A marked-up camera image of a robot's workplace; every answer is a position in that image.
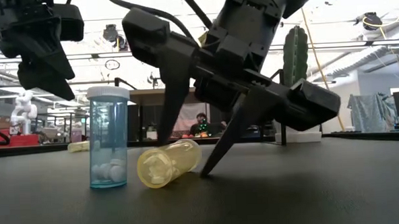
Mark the grey-blue cloth cover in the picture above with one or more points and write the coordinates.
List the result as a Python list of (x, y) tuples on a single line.
[(371, 113)]

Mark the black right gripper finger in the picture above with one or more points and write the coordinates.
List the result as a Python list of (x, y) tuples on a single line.
[(230, 131), (175, 99)]

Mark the black partition panel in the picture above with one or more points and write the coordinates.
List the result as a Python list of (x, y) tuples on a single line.
[(135, 123)]

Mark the black aluminium table frame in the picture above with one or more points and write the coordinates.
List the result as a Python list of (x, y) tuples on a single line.
[(372, 136)]

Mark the olive-yellow labelled pill bottle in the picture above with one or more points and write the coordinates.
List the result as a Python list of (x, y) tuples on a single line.
[(79, 146)]

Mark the person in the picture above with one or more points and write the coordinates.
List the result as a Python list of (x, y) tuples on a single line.
[(201, 118)]

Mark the green cactus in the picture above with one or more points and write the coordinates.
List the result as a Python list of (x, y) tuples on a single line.
[(294, 54)]

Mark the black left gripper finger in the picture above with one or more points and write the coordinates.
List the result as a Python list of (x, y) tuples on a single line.
[(46, 81), (42, 54)]

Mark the yellow pill bottle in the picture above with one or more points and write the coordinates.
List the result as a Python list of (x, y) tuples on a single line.
[(174, 160)]

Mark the clear blue pill bottle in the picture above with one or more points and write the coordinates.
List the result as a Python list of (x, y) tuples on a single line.
[(109, 136)]

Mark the wooden shelf with black legs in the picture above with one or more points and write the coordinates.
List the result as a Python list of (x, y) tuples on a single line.
[(145, 97)]

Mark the long ceiling light bar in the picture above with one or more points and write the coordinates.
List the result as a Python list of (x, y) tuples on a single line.
[(335, 45)]

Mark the black table mat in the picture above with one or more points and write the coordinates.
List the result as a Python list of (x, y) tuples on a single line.
[(291, 195)]

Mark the white cloth backdrop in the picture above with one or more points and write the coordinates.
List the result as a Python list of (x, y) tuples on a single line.
[(195, 112)]

